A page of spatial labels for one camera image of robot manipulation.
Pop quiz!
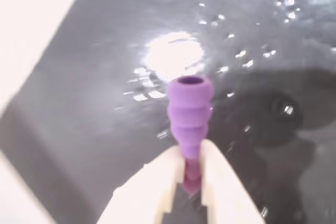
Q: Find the purple ribbed foam pen grip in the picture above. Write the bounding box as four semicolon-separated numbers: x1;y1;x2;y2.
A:
167;76;215;194

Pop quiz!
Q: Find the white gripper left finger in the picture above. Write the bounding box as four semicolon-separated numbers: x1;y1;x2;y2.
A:
96;146;185;224

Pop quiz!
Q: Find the black glossy table mat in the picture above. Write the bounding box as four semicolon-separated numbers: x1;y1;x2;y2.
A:
0;0;336;224

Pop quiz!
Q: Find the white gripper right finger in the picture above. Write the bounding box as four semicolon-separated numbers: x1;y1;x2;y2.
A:
198;140;266;224

